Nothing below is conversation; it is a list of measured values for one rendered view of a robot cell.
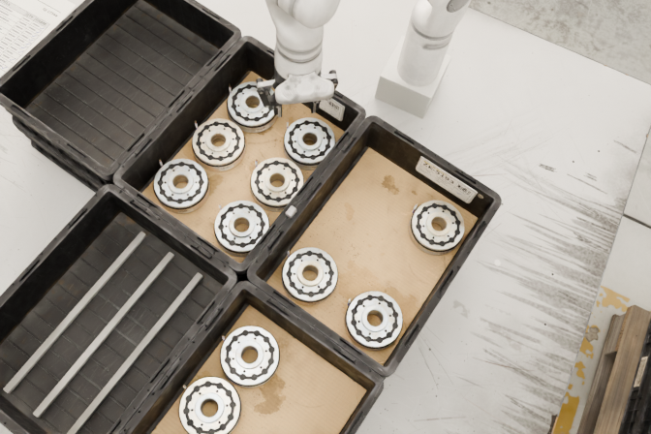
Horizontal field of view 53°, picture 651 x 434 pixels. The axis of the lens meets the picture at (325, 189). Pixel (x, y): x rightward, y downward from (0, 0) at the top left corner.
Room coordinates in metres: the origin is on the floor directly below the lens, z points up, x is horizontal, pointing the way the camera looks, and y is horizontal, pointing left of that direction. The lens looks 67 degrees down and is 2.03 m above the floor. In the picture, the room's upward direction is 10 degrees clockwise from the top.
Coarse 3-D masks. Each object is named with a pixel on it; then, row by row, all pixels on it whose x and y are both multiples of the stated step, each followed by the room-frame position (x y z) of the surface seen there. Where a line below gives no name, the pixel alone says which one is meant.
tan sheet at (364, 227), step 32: (384, 160) 0.59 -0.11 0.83; (352, 192) 0.51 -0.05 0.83; (384, 192) 0.52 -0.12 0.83; (416, 192) 0.53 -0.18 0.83; (320, 224) 0.43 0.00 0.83; (352, 224) 0.44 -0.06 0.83; (384, 224) 0.46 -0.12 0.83; (352, 256) 0.38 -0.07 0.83; (384, 256) 0.39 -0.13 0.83; (416, 256) 0.40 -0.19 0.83; (448, 256) 0.41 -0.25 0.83; (352, 288) 0.32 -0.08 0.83; (384, 288) 0.33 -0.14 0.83; (416, 288) 0.34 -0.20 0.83; (320, 320) 0.25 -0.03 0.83; (384, 352) 0.21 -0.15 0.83
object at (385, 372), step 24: (384, 120) 0.63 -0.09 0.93; (408, 144) 0.59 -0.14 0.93; (336, 168) 0.51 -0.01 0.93; (456, 168) 0.55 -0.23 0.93; (312, 192) 0.45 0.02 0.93; (456, 264) 0.37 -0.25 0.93; (264, 288) 0.27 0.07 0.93; (432, 312) 0.27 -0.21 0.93; (336, 336) 0.21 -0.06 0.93; (408, 336) 0.23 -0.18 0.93; (360, 360) 0.17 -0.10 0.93
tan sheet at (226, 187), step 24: (216, 144) 0.56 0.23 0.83; (264, 144) 0.58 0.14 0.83; (312, 144) 0.60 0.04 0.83; (240, 168) 0.52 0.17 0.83; (144, 192) 0.44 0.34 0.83; (216, 192) 0.46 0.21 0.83; (240, 192) 0.47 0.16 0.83; (192, 216) 0.40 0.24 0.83; (216, 216) 0.41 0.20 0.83; (216, 240) 0.37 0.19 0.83
